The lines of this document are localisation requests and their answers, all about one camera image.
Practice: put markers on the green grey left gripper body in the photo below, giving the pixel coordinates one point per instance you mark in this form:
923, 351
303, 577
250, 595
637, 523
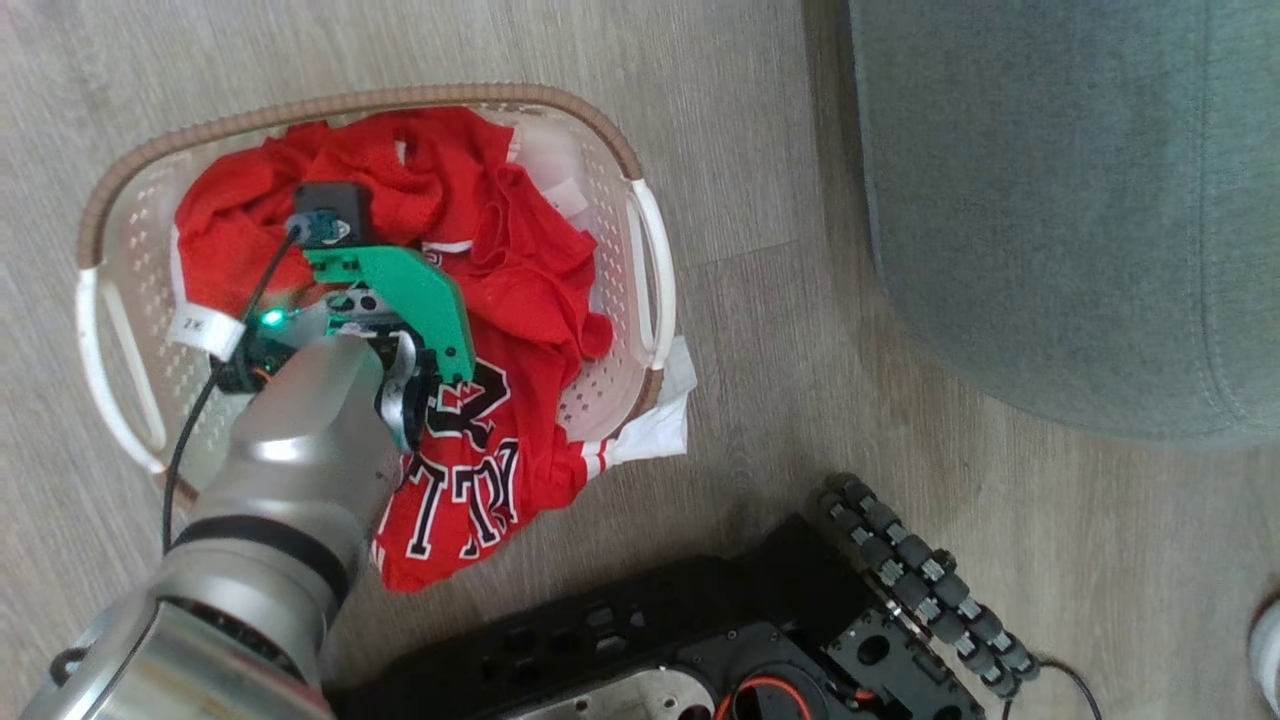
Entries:
400, 285

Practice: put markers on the red mesh garment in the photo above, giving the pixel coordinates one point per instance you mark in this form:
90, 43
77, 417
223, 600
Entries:
250, 190

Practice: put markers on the red jersey with black letters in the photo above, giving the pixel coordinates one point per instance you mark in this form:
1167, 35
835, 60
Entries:
540, 420

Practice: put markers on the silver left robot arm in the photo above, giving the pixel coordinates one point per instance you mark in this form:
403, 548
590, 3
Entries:
290, 450

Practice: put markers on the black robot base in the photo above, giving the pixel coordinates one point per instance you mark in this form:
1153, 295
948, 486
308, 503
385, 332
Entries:
600, 620

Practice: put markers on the white laundry basket brown rim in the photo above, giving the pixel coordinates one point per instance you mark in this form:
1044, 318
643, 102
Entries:
130, 230

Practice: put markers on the white clothing piece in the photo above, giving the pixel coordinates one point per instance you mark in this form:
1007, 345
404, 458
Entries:
655, 420

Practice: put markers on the white printed label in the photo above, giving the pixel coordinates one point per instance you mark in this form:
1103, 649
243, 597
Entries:
205, 330

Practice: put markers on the black roller omni wheel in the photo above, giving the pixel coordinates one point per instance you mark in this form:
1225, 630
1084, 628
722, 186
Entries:
920, 570

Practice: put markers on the sofa grey seats yellow back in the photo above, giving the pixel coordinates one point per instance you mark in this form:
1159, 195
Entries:
1050, 200

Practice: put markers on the white shoe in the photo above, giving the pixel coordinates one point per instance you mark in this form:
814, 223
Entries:
1268, 650

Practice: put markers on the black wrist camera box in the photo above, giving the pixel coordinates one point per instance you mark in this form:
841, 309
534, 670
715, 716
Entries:
335, 205

